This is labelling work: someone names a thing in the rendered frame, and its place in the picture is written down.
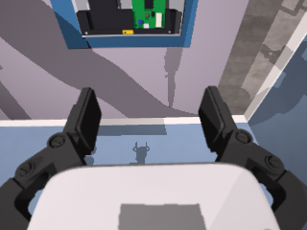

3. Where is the green circuit board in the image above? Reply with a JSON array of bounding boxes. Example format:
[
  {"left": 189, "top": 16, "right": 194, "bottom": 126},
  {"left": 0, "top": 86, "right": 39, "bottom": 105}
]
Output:
[{"left": 131, "top": 0, "right": 166, "bottom": 28}]

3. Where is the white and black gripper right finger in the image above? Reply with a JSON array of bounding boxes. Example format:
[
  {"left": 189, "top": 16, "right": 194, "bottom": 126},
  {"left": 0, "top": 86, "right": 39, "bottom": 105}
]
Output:
[{"left": 199, "top": 86, "right": 307, "bottom": 230}]

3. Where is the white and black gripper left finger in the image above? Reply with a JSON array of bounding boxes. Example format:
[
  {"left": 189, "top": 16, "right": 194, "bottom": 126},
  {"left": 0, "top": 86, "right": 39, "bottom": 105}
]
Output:
[{"left": 0, "top": 87, "right": 102, "bottom": 230}]

